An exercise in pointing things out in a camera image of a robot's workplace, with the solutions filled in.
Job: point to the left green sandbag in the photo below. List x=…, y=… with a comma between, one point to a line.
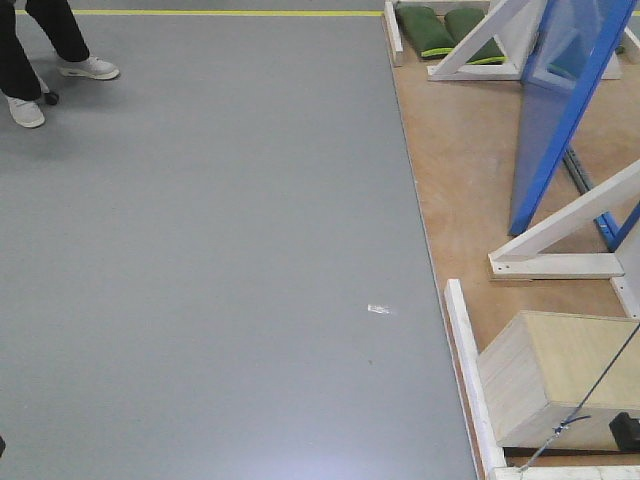
x=425, y=32

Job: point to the white sneaker left side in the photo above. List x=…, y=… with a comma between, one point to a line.
x=25, y=113

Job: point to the far white triangular brace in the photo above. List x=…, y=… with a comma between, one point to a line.
x=480, y=45

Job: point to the near white edge rail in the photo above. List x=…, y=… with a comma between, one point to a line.
x=488, y=456

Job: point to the person's black trousers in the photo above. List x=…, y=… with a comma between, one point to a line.
x=57, y=23

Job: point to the wooden plywood platform base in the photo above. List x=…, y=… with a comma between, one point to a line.
x=462, y=143

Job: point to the black block on platform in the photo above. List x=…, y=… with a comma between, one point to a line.
x=625, y=431

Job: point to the blue door panel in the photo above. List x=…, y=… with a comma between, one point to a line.
x=548, y=121

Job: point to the white edge rail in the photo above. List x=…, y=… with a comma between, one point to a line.
x=488, y=456
x=394, y=40

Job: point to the far white edge rail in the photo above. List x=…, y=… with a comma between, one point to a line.
x=394, y=40

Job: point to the white sneaker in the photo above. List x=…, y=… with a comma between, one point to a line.
x=92, y=68
x=25, y=113

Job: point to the clear tape scrap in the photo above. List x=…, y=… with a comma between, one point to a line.
x=379, y=309

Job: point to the white sneaker right side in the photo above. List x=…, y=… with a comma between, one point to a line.
x=92, y=68

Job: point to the black caster wheel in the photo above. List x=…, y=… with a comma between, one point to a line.
x=51, y=98

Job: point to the light wooden box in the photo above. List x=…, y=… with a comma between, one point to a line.
x=543, y=365

